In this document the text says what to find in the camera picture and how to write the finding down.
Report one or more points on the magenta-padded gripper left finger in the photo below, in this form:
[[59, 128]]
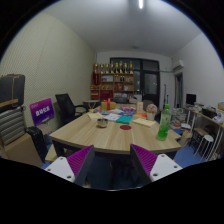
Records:
[[78, 161]]

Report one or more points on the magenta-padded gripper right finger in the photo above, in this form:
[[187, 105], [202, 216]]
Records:
[[146, 160]]

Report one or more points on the green drink bottle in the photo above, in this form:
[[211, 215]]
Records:
[[164, 125]]

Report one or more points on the beige booklet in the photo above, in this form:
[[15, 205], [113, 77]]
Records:
[[144, 122]]

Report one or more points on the flat round red coaster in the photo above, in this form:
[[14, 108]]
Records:
[[125, 127]]

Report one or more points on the orange book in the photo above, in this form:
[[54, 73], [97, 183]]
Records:
[[140, 115]]

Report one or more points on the small metal cup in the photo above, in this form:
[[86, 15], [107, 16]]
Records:
[[102, 123]]

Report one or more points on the teal book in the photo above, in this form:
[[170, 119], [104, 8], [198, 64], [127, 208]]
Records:
[[124, 119]]

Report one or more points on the cream book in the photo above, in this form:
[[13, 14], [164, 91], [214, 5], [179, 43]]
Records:
[[94, 116]]

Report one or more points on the pink flowers in white pot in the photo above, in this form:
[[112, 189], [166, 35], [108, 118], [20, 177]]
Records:
[[151, 110]]

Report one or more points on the beige standing card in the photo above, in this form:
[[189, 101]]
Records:
[[139, 107]]

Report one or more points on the blue colourful book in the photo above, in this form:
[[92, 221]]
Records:
[[99, 111]]

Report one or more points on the white booklet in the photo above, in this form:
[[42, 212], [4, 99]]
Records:
[[112, 117]]

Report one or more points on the black office chair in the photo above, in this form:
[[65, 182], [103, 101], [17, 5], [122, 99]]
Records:
[[66, 106]]

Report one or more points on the brown cardboard box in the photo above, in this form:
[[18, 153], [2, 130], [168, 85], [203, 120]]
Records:
[[20, 150]]

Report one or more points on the purple sign board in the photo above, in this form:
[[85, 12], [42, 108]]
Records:
[[41, 111]]

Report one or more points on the yellow gift box red ribbon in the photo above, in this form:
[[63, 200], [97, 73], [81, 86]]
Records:
[[108, 105]]

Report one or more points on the white round stool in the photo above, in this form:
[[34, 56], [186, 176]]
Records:
[[208, 138]]

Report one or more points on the wooden side desk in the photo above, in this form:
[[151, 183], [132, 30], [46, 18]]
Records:
[[206, 118]]

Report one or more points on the black computer monitor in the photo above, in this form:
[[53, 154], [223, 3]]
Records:
[[191, 99]]

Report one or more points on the dark framed glass door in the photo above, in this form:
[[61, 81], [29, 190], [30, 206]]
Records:
[[150, 81]]

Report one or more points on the wooden shelf unit with trophies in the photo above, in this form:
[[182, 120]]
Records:
[[111, 81]]

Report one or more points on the ceiling light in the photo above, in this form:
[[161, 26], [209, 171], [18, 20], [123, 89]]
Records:
[[140, 4]]

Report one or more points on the white wall air conditioner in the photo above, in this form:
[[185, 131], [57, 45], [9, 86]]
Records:
[[178, 65]]

